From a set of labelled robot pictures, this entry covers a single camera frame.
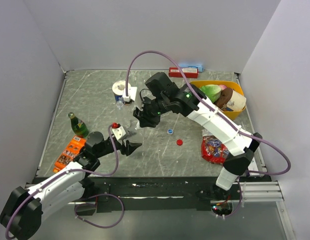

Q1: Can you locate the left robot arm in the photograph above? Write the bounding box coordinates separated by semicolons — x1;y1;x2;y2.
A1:
0;131;142;240

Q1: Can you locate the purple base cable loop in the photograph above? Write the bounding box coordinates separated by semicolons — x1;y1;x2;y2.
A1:
74;192;125;229

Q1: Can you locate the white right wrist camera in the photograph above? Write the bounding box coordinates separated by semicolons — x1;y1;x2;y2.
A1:
122;87;138;103

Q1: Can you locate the green lettuce toy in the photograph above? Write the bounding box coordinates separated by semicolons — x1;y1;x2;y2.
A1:
199;84;222;103

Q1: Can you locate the blue white bottle cap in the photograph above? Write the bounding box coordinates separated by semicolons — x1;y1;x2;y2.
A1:
167;129;174;135

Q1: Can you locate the brown bread toy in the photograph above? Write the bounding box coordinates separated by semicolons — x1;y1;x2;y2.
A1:
214;87;233;109

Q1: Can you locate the red bottle cap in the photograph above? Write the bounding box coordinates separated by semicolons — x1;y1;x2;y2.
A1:
176;139;183;146

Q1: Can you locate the orange snack box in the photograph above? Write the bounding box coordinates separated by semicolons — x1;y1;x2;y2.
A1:
53;136;86;173

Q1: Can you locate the red rectangular box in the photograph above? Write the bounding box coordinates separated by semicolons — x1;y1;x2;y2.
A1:
168;67;199;79

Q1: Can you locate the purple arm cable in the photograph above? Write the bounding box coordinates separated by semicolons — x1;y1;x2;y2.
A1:
126;50;292;177
4;124;120;240

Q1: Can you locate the yellow plastic basket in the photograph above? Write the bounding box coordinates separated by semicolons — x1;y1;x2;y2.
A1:
190;80;246;120

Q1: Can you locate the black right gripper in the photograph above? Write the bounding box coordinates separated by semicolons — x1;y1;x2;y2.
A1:
132;96;170;129

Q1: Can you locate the beige paper cup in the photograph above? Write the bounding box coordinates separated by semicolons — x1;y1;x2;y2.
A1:
223;88;247;112

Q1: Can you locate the red snack bag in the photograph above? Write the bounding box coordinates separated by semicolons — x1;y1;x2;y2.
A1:
200;135;230;165

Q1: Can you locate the green glass bottle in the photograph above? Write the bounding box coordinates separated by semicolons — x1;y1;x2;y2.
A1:
68;112;89;138

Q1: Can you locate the small clear plastic bottle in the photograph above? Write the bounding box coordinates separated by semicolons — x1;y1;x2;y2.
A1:
116;100;124;110

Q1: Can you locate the toilet paper roll blue wrapper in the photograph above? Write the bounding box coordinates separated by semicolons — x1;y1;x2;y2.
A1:
112;80;132;105

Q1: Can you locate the blue packet behind box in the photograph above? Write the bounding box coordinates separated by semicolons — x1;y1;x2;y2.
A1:
179;63;205;73

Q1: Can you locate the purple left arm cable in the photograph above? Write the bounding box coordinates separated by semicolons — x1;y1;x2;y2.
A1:
4;124;120;240

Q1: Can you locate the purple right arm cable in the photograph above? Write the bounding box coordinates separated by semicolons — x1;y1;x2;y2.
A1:
126;50;292;177

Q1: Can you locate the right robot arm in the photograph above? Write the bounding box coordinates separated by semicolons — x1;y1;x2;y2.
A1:
127;72;261;200

